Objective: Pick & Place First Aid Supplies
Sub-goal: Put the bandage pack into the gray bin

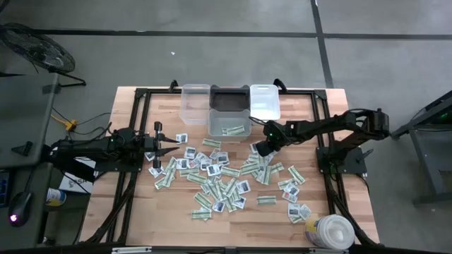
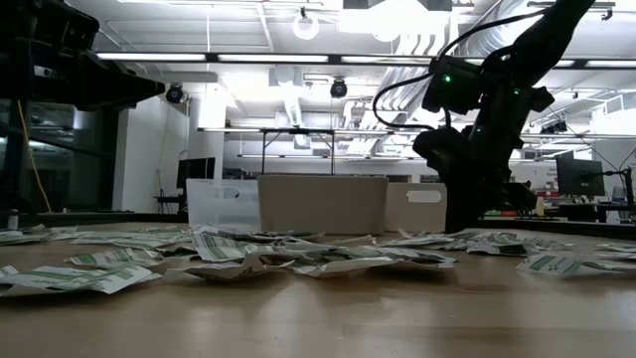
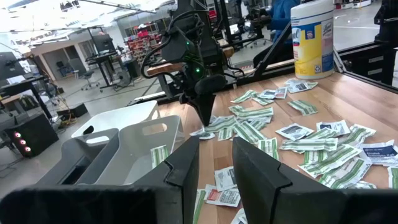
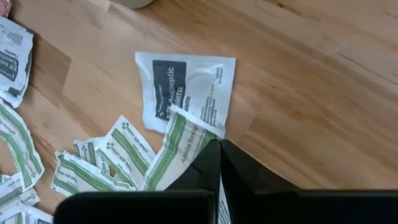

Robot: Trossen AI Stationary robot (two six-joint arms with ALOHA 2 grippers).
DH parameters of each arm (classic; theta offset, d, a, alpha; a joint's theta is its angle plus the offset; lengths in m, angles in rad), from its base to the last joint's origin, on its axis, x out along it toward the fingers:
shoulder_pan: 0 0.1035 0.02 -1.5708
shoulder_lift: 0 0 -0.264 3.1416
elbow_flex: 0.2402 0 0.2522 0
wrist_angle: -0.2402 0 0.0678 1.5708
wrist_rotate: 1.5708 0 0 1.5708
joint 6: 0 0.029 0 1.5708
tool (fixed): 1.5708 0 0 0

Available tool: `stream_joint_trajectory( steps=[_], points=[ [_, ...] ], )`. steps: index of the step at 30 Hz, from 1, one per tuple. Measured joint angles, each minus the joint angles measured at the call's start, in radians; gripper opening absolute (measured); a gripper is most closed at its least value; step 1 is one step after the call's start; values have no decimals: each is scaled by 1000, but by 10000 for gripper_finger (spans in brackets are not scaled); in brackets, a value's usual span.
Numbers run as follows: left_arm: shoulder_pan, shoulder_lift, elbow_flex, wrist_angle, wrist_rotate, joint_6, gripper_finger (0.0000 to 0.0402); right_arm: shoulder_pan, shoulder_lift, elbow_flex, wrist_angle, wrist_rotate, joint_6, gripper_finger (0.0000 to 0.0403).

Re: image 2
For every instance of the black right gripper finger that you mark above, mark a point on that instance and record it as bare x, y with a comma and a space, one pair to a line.
464, 214

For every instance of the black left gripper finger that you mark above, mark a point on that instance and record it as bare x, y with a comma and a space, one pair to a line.
124, 89

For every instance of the BZK antiseptic towelette packet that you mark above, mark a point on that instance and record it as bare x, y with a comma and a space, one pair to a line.
412, 254

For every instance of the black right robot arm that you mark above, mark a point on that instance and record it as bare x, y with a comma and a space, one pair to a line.
546, 40

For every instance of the white plastic bin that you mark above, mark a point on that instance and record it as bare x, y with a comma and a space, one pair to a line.
417, 216

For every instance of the black computer monitor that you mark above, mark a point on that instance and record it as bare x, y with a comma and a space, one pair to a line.
195, 173
579, 176

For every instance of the light grey plastic bin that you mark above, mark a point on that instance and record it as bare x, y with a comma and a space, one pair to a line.
323, 204

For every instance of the small white cup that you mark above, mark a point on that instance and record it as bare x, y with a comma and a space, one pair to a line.
13, 219

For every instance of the clear plastic bin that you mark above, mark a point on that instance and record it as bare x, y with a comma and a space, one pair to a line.
218, 209

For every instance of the long overhead light bar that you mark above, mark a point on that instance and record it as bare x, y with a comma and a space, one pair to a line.
273, 58

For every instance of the black hanging camera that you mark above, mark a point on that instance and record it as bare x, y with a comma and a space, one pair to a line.
339, 88
174, 93

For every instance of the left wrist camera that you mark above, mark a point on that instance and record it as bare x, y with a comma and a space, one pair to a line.
49, 25

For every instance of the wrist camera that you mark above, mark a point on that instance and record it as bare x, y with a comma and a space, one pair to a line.
442, 154
49, 25

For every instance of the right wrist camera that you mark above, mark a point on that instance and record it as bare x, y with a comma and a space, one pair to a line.
442, 154

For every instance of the black metal rig frame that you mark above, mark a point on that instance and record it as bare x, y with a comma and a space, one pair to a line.
298, 131

